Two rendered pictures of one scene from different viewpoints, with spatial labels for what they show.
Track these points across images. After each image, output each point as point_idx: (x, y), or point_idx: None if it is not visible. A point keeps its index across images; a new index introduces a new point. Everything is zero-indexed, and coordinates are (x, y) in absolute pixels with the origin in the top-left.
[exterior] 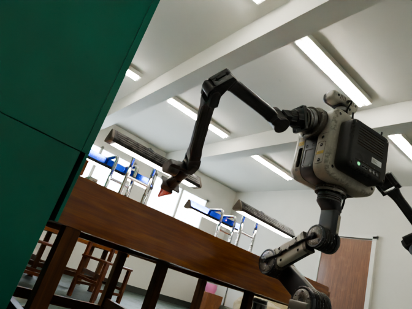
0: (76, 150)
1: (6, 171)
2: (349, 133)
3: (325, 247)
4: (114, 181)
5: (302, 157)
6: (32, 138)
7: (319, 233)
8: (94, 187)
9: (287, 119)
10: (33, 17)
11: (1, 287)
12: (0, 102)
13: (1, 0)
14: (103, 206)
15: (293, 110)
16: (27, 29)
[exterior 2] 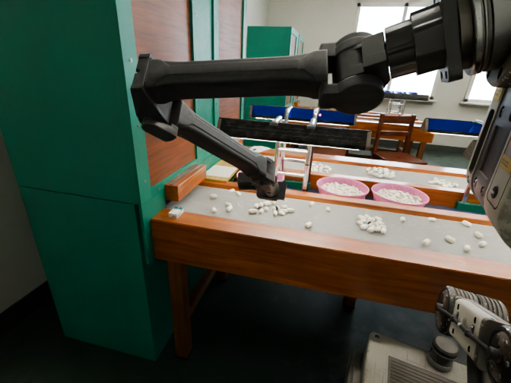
0: (130, 204)
1: (97, 235)
2: None
3: None
4: None
5: (484, 147)
6: (96, 206)
7: (506, 367)
8: (170, 226)
9: (372, 73)
10: (29, 94)
11: (139, 305)
12: (63, 186)
13: (6, 96)
14: (186, 241)
15: (410, 16)
16: (34, 109)
